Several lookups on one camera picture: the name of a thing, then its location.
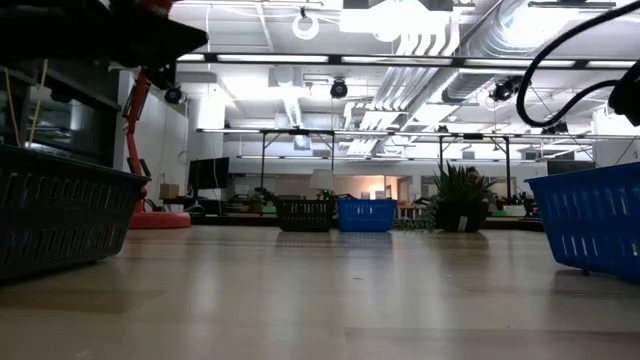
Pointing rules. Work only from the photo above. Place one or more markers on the blue plastic basket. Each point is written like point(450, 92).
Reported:
point(366, 216)
point(590, 220)

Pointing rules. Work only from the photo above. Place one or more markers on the black plastic basket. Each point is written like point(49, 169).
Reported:
point(60, 215)
point(305, 216)

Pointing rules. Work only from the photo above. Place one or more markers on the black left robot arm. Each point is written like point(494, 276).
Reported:
point(75, 35)

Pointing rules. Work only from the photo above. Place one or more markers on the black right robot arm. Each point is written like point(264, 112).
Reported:
point(627, 95)

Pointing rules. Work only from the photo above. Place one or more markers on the black round ceiling fixture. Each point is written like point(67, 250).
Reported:
point(339, 89)
point(172, 95)

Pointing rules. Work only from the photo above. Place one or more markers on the pale green trailing plant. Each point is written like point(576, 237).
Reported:
point(420, 220)

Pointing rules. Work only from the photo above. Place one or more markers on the black computer monitor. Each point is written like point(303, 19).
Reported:
point(209, 173)

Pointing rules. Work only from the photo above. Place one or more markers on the green potted plant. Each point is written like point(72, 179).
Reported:
point(460, 215)

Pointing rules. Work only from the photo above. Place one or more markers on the brown cardboard box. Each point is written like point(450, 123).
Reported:
point(169, 191)

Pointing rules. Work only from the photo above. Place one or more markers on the person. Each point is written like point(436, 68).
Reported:
point(473, 174)

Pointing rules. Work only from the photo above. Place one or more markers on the red desk lamp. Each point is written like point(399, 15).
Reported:
point(160, 220)

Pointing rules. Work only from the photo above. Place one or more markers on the black ceiling spotlight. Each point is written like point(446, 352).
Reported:
point(505, 90)
point(555, 128)

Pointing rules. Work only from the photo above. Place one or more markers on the dark wide monitor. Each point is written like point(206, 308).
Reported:
point(570, 167)

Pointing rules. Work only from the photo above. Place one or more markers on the black background rig frame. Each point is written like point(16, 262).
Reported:
point(263, 160)
point(507, 165)

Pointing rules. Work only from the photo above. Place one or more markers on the black aluminium table frame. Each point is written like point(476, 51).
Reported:
point(225, 220)

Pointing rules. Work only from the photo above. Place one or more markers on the silver ventilation duct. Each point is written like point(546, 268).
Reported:
point(470, 85)

